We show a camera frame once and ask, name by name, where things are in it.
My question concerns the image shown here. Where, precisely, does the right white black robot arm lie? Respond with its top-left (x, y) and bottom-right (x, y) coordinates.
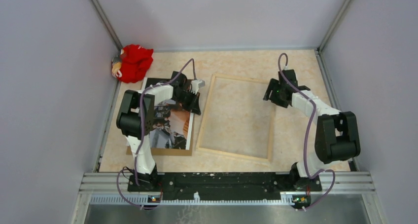
top-left (263, 70), bottom-right (361, 190)

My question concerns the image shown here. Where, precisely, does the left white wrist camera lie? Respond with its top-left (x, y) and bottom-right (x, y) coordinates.
top-left (190, 79), bottom-right (206, 94)

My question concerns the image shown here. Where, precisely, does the red cloth doll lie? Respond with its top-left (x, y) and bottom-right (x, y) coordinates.
top-left (111, 44), bottom-right (154, 83)

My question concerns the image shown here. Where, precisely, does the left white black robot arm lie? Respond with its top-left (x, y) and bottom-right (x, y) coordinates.
top-left (116, 71), bottom-right (205, 191)

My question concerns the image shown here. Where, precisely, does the printed photo with white border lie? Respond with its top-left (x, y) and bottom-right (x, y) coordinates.
top-left (139, 78), bottom-right (195, 150)

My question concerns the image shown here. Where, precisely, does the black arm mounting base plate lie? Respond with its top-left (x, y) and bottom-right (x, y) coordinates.
top-left (127, 172), bottom-right (322, 201)

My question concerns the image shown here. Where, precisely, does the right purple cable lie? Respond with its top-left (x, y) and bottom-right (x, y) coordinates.
top-left (278, 53), bottom-right (336, 212)

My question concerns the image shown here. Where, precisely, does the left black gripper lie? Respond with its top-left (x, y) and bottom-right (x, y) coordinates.
top-left (172, 89), bottom-right (201, 115)

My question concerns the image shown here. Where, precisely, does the purple cable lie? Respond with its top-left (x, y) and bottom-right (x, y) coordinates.
top-left (116, 58), bottom-right (197, 211)
top-left (278, 53), bottom-right (336, 212)

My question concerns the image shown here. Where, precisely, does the clear acrylic sheet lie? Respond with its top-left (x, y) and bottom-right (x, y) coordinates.
top-left (201, 78), bottom-right (273, 158)

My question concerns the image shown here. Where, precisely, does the aluminium front rail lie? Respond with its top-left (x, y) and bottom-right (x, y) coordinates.
top-left (72, 171), bottom-right (386, 224)

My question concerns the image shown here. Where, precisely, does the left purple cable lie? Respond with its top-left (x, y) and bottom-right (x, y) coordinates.
top-left (116, 58), bottom-right (197, 211)

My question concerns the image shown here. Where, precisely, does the brown cardboard backing board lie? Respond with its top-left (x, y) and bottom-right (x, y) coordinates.
top-left (126, 82), bottom-right (195, 157)

